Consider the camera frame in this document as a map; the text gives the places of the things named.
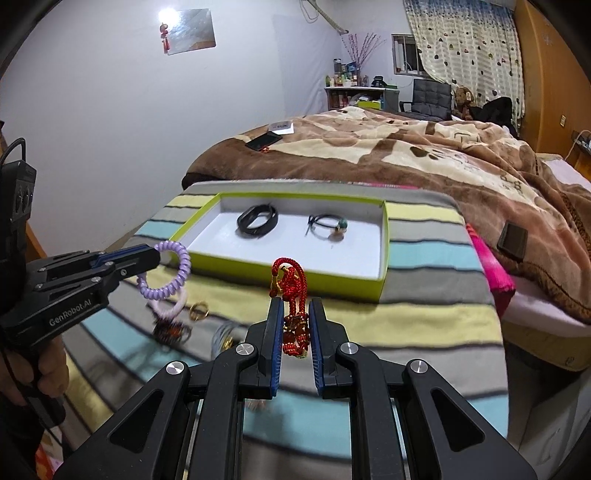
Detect striped fleece blanket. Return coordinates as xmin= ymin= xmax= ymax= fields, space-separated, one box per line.
xmin=41 ymin=181 xmax=505 ymax=480

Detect black chair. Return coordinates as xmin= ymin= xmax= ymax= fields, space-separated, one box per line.
xmin=399 ymin=78 xmax=453 ymax=121

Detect purple flower branches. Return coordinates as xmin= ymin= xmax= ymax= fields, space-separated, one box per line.
xmin=341 ymin=31 xmax=387 ymax=65

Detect heart-print curtain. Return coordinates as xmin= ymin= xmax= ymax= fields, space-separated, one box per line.
xmin=404 ymin=0 xmax=525 ymax=123

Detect row of bottles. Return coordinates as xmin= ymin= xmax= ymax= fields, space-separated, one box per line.
xmin=327 ymin=58 xmax=370 ymax=88

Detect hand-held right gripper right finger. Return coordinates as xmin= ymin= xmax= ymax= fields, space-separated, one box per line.
xmin=309 ymin=298 xmax=539 ymax=480

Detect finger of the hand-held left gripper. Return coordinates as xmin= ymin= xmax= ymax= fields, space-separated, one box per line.
xmin=32 ymin=246 xmax=151 ymax=271
xmin=34 ymin=249 xmax=161 ymax=296

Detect black rectangular device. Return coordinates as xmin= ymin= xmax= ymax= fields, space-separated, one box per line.
xmin=498 ymin=220 xmax=528 ymax=264

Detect dark bead bracelet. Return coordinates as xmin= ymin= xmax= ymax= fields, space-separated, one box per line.
xmin=152 ymin=320 xmax=192 ymax=344

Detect blue-grey hair tie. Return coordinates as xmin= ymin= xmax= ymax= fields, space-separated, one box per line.
xmin=213 ymin=320 xmax=245 ymax=354

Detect silvery wall poster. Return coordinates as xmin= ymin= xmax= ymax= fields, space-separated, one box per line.
xmin=164 ymin=8 xmax=218 ymax=56

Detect black smartphone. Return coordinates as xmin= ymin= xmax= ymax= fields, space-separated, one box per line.
xmin=246 ymin=131 xmax=283 ymax=152

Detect black clothing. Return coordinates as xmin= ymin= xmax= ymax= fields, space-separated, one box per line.
xmin=473 ymin=97 xmax=515 ymax=127

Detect purple spiral hair tie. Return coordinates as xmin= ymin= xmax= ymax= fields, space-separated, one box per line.
xmin=137 ymin=240 xmax=191 ymax=301

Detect white tray with green rim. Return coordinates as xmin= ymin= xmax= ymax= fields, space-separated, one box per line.
xmin=168 ymin=193 xmax=391 ymax=303

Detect pink spiral hair tie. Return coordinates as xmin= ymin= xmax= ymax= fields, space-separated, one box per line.
xmin=150 ymin=290 xmax=189 ymax=320

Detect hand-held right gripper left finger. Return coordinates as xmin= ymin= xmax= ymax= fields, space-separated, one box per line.
xmin=53 ymin=298 xmax=284 ymax=480

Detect brown teddy bear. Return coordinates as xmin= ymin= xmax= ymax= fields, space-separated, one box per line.
xmin=451 ymin=85 xmax=476 ymax=121

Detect wall-mounted pipe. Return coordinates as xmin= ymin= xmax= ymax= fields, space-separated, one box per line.
xmin=300 ymin=0 xmax=349 ymax=34

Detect pink woven cloth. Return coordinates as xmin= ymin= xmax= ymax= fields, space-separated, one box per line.
xmin=466 ymin=224 xmax=517 ymax=319

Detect white desk shelf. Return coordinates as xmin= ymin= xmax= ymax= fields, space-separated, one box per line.
xmin=324 ymin=85 xmax=400 ymax=112

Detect red rope bracelet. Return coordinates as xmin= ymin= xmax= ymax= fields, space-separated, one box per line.
xmin=270 ymin=257 xmax=311 ymax=358

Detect person's left hand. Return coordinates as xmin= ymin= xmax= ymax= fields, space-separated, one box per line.
xmin=0 ymin=339 xmax=68 ymax=409

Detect window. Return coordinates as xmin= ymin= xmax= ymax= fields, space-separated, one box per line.
xmin=392 ymin=33 xmax=423 ymax=75

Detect black beaded hair tie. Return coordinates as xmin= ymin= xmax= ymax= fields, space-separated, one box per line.
xmin=307 ymin=213 xmax=347 ymax=241

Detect black wristband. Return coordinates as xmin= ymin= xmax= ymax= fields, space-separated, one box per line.
xmin=236 ymin=204 xmax=280 ymax=238

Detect wooden wardrobe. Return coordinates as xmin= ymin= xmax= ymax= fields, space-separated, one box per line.
xmin=512 ymin=0 xmax=591 ymax=158

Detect black cable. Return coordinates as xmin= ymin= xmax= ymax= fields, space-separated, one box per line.
xmin=0 ymin=137 xmax=26 ymax=167

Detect brown patterned blanket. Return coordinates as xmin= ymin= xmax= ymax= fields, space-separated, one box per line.
xmin=182 ymin=105 xmax=591 ymax=324

